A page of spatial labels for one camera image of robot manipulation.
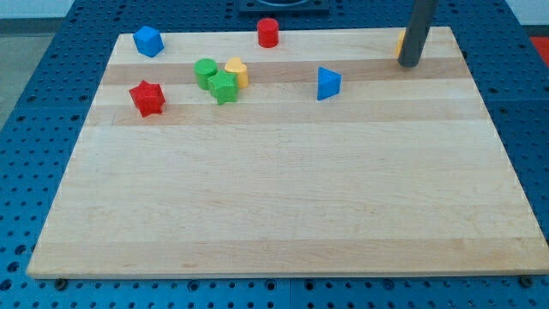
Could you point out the green cylinder block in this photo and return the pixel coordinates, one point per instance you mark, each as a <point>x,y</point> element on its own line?
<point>203,69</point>

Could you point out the blue cube block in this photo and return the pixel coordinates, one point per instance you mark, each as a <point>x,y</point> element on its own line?
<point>148,41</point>

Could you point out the yellow block behind rod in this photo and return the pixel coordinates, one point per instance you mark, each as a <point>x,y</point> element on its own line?
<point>401,37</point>

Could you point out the blue triangle block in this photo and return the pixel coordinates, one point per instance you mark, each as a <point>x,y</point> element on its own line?
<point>328,83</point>

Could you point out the red star block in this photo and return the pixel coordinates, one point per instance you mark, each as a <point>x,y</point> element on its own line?
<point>148,98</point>

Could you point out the green star block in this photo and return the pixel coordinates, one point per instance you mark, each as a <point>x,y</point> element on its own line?
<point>223,86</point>

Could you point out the wooden board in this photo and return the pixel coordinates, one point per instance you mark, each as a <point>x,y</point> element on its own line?
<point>400,174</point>

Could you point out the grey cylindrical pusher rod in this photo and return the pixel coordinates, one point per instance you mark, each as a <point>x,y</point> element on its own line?
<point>416,32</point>

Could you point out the yellow heart block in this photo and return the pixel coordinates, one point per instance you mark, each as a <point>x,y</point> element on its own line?
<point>236,66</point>

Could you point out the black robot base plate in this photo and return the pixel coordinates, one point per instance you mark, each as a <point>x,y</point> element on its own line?
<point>282,6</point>

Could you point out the red cylinder block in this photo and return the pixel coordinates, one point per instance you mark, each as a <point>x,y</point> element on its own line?
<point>267,32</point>

